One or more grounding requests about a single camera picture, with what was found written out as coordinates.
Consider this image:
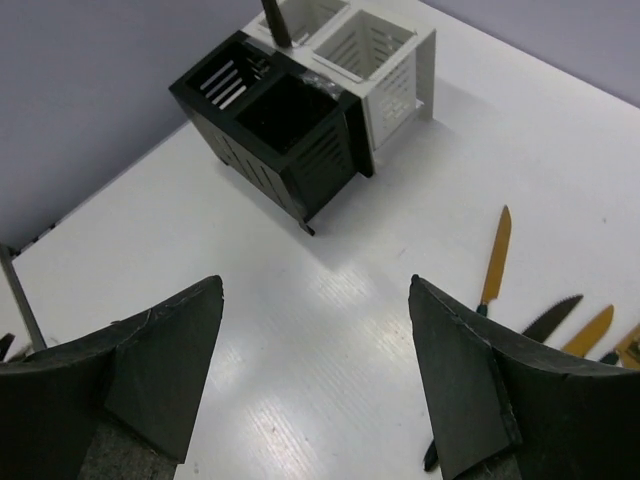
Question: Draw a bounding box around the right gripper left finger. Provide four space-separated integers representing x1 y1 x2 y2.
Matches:
1 276 223 479

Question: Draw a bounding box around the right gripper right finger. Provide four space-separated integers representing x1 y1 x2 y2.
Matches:
408 276 639 479

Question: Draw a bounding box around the gold fork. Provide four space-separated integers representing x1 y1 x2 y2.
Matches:
600 325 640 370

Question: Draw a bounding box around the black knife lower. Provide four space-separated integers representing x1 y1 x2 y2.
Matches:
423 440 439 472

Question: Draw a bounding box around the black serrated knife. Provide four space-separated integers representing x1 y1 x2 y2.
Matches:
522 294 584 343

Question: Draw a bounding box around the black utensil caddy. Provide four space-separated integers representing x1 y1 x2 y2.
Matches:
169 31 374 235

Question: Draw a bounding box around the white utensil caddy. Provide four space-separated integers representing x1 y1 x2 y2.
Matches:
249 0 436 151

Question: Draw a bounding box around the gold knife black handle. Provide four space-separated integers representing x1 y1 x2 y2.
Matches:
561 304 615 358

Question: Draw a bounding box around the gold knife green handle far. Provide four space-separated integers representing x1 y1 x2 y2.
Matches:
476 205 512 316

